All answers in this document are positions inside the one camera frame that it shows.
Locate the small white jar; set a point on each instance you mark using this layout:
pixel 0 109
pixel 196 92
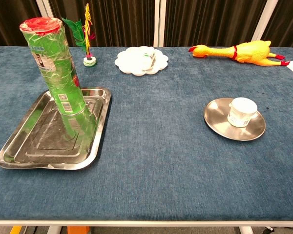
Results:
pixel 241 112

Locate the green chip can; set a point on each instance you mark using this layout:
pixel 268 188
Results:
pixel 56 68

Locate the blue tablecloth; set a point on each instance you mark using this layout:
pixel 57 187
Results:
pixel 161 158

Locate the small white drink bottle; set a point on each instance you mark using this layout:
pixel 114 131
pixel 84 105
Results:
pixel 148 58

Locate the white flower-shaped plate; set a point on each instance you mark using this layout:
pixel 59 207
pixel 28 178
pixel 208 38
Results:
pixel 127 61

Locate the round stainless steel plate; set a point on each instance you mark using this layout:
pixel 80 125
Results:
pixel 217 117

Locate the colourful feather shuttlecock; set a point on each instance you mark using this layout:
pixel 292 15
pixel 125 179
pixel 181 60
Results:
pixel 89 62

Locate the dark pleated curtain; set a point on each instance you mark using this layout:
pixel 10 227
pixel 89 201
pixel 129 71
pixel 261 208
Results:
pixel 288 24
pixel 12 14
pixel 122 22
pixel 210 22

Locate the rectangular stainless steel tray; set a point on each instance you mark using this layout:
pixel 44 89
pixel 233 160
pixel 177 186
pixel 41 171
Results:
pixel 51 146

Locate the yellow rubber chicken toy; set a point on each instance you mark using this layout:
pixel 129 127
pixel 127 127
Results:
pixel 249 52

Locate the orange box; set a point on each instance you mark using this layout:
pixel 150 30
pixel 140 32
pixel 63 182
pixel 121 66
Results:
pixel 78 230

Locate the white partition post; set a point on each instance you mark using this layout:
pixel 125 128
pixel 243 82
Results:
pixel 265 17
pixel 160 22
pixel 47 14

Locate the white table frame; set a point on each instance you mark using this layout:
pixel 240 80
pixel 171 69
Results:
pixel 146 223

